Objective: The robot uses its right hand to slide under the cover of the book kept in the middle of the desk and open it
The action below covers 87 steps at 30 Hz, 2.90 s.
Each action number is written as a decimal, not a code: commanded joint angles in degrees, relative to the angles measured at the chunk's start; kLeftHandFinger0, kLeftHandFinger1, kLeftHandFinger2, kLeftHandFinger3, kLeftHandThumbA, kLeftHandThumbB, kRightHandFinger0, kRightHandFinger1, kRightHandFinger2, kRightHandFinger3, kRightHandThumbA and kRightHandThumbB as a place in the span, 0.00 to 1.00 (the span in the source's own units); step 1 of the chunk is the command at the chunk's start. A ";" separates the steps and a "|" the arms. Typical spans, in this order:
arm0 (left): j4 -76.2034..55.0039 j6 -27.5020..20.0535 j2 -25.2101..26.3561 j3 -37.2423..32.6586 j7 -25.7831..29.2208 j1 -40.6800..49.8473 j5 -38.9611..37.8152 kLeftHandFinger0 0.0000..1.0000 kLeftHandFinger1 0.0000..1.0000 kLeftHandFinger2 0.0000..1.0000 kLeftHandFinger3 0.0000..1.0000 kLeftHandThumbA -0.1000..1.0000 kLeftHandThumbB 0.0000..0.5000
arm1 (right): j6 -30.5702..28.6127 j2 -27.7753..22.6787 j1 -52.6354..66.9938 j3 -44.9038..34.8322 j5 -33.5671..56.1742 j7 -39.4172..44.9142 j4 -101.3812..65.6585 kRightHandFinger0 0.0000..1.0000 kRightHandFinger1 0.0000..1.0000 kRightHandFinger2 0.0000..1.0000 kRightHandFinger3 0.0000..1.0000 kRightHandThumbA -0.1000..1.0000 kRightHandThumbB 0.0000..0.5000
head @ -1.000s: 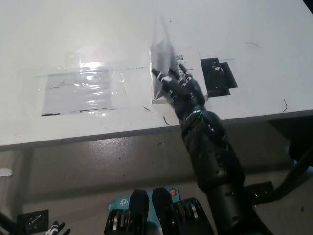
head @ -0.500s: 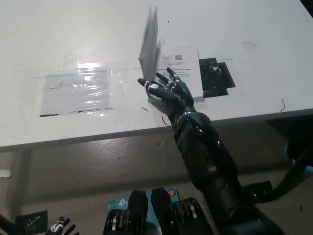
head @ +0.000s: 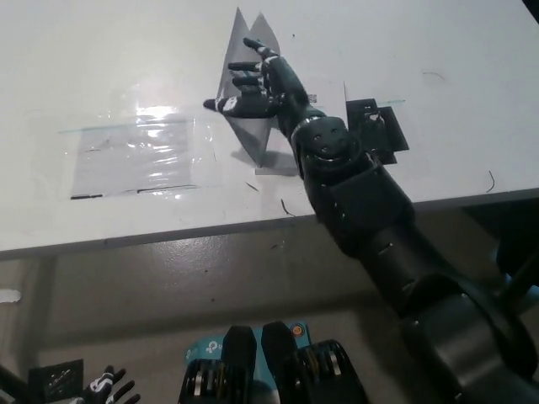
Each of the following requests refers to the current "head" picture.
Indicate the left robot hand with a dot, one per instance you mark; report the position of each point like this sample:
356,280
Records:
105,385

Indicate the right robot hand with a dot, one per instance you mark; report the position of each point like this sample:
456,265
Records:
282,84

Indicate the white softcover manual book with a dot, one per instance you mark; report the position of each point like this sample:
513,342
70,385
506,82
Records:
248,105

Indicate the black robot torso block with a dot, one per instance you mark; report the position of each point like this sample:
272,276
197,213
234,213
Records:
307,370
236,370

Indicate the black under-desk panel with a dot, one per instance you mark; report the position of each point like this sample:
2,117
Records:
513,227

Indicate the black slanted stand leg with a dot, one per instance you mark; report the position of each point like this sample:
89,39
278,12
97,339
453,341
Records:
8,379
524,284

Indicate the clear plastic film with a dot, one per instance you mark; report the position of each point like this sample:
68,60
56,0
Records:
202,143

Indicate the clear plastic sleeve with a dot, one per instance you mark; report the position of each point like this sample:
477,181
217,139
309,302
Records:
130,164

